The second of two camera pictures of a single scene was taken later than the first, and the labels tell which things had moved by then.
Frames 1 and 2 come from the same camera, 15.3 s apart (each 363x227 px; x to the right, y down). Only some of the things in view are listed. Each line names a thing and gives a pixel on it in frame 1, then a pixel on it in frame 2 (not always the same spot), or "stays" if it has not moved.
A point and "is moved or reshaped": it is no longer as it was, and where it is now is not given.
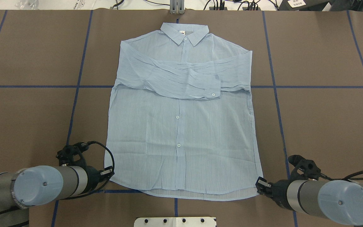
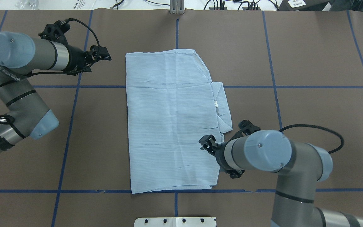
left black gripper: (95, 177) -> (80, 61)
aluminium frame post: (177, 7) stays
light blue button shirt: (180, 125) is moved or reshaped
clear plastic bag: (27, 4) stays
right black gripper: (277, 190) -> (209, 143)
